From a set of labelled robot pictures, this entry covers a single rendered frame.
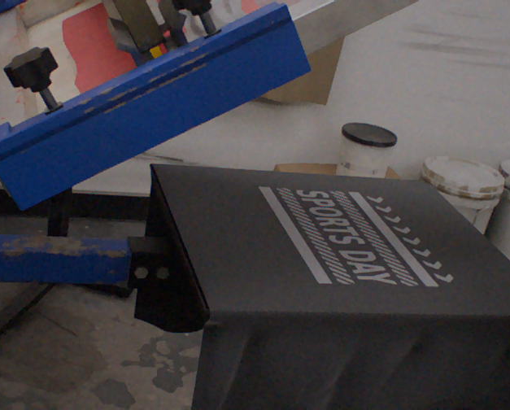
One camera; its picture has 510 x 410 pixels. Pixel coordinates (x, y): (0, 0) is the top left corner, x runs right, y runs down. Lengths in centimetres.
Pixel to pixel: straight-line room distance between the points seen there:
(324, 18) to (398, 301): 43
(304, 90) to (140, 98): 255
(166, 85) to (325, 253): 47
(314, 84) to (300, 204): 202
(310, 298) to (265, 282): 6
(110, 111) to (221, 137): 257
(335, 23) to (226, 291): 37
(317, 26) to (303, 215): 52
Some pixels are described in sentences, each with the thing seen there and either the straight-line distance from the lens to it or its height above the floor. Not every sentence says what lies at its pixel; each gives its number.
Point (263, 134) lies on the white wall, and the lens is 343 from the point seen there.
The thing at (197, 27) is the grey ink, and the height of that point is 124.
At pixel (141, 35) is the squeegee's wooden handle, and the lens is 95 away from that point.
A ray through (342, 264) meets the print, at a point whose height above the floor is 95.
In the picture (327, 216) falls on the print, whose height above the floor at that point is 95.
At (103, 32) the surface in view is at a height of 119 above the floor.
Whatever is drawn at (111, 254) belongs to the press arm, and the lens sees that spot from 121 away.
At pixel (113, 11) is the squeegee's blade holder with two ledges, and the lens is 110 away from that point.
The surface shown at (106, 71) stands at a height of 118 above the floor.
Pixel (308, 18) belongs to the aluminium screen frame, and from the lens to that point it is 86.
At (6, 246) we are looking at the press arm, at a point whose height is 92.
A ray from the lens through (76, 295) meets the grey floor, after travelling 294.
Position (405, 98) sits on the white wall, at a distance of 357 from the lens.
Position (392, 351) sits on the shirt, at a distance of 115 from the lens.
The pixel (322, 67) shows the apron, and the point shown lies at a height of 68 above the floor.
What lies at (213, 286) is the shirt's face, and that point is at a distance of 109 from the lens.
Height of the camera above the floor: 147
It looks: 23 degrees down
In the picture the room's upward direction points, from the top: 10 degrees clockwise
